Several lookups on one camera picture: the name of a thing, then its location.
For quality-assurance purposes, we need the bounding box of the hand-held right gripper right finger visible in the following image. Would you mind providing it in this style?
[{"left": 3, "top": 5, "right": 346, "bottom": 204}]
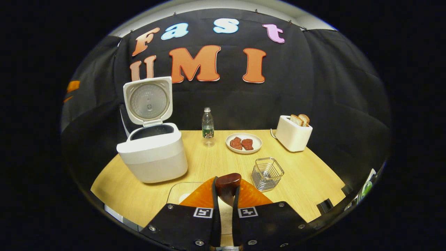
[{"left": 232, "top": 178, "right": 316, "bottom": 251}]

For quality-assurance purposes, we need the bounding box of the white rice cooker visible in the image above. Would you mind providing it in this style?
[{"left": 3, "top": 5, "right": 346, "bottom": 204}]
[{"left": 116, "top": 76, "right": 189, "bottom": 184}]

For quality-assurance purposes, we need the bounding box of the black table edge clamp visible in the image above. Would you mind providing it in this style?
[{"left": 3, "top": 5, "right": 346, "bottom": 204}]
[{"left": 316, "top": 198, "right": 334, "bottom": 214}]

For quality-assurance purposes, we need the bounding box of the clear plastic water bottle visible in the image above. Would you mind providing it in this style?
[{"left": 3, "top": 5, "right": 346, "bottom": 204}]
[{"left": 202, "top": 107, "right": 215, "bottom": 140}]

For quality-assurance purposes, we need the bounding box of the white toaster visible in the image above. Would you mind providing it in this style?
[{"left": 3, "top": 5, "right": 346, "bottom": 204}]
[{"left": 275, "top": 115, "right": 313, "bottom": 152}]

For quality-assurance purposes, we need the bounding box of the metal wire chopstick holder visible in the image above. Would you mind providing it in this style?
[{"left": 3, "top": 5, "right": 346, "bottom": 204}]
[{"left": 251, "top": 157, "right": 285, "bottom": 192}]

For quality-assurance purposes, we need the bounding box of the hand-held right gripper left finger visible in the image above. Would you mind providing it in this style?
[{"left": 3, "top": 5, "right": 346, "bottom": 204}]
[{"left": 141, "top": 176, "right": 222, "bottom": 251}]

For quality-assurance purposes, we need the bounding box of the white round plate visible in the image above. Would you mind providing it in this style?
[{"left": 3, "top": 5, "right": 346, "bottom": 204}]
[{"left": 225, "top": 133, "right": 263, "bottom": 154}]

